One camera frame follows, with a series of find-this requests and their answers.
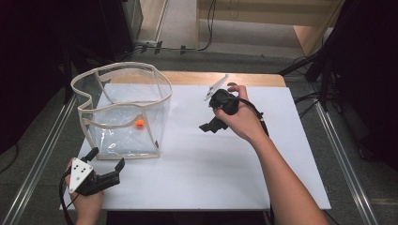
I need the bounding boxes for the white board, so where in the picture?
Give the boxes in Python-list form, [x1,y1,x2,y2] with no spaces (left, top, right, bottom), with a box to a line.
[59,83,332,211]

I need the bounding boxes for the black floor cables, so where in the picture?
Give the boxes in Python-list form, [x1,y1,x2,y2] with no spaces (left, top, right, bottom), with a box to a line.
[293,90,323,119]

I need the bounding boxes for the wooden table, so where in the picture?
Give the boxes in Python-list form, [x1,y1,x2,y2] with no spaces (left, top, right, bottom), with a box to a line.
[107,70,287,88]

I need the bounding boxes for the black cabinet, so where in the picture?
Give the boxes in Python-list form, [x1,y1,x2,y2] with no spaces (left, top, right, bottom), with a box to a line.
[99,0,145,62]

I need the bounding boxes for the hand-held gripper black cable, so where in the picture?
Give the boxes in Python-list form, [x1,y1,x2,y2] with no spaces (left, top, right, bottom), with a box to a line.
[238,97,275,225]
[57,170,77,225]

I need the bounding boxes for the dark curtain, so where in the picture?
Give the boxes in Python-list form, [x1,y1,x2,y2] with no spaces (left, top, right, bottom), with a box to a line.
[325,0,398,172]
[0,0,104,156]

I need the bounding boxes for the black hanging cable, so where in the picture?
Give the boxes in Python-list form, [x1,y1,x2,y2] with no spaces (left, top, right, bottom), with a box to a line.
[134,0,218,56]

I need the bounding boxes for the left hand-held gripper black cable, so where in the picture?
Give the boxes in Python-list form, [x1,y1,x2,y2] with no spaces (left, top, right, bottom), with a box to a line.
[57,170,77,225]

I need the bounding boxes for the metal floor rail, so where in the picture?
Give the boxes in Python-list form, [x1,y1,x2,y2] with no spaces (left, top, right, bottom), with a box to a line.
[0,93,78,225]
[314,101,380,225]

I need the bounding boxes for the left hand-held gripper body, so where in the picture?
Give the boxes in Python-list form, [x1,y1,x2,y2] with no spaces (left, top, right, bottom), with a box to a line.
[68,157,122,198]

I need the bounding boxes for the person's right hand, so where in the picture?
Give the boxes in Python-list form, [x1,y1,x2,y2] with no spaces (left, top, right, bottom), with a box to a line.
[213,84,270,146]

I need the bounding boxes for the right hand-held gripper black cable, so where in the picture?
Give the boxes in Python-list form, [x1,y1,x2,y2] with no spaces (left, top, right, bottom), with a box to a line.
[238,97,275,225]

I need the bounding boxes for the transparent bag with beige trim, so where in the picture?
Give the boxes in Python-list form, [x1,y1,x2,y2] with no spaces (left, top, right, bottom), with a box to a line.
[70,61,174,161]

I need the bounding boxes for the black stand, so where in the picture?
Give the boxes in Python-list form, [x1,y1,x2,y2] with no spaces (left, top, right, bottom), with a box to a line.
[277,43,332,112]

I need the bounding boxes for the beige wooden shelf unit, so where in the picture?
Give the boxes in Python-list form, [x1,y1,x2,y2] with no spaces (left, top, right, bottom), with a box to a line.
[195,0,346,57]

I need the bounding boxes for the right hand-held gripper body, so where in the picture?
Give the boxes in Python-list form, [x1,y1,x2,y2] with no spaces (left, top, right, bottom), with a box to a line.
[203,73,241,116]

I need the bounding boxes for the person's left hand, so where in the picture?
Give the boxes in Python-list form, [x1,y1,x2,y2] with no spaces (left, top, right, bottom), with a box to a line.
[63,159,105,217]

